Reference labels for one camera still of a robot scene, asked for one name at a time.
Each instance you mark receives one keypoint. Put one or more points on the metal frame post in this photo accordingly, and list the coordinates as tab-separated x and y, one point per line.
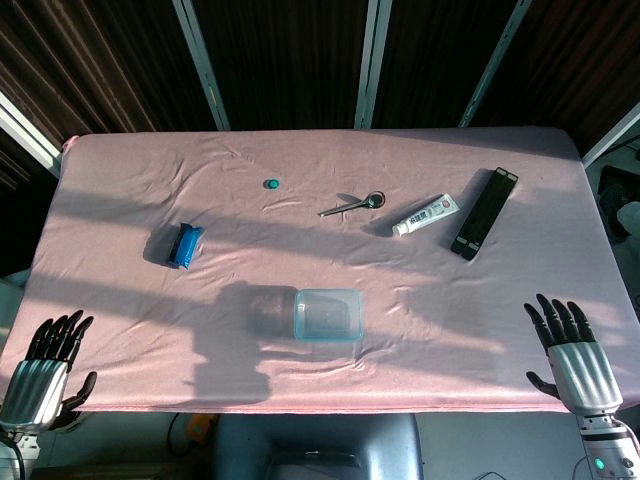
371	65
612	132
492	65
202	65
25	131

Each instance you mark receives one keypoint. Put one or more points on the blue snack packet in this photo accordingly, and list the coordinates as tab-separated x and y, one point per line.
186	246

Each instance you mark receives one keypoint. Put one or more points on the long black rectangular bar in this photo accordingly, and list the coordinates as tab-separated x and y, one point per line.
484	214

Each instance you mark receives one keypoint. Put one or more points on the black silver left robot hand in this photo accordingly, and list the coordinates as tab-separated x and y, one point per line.
37	390

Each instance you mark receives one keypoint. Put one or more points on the grey robot torso base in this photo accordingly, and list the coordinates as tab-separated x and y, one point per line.
320	445

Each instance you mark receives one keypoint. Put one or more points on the white toothpaste tube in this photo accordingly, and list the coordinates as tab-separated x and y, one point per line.
425	216

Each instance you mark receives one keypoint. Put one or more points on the teal bottle cap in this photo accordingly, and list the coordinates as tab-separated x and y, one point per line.
271	184

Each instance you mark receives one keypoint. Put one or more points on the pink tablecloth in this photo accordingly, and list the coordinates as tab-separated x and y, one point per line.
300	160

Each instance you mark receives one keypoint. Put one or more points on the metal spoon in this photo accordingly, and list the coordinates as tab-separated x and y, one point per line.
372	201

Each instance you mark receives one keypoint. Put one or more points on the orange device under table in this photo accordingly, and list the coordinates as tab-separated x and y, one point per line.
201	427

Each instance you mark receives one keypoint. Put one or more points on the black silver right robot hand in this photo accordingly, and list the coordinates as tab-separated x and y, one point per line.
585	375

